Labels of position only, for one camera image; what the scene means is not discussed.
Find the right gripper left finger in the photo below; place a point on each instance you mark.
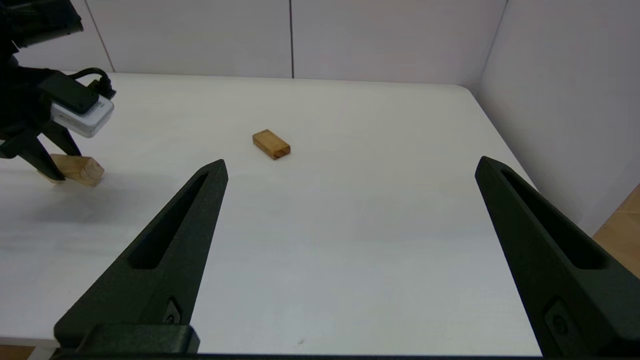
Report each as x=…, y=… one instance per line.
x=165, y=260

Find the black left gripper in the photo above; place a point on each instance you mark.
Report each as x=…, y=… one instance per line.
x=20, y=100

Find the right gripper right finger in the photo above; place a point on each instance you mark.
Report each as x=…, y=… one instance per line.
x=565, y=270

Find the arched wooden building block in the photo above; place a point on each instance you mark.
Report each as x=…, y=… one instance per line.
x=80, y=169

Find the rectangular wooden building block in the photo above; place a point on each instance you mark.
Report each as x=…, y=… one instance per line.
x=271, y=144

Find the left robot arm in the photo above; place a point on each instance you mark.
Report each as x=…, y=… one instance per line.
x=30, y=20

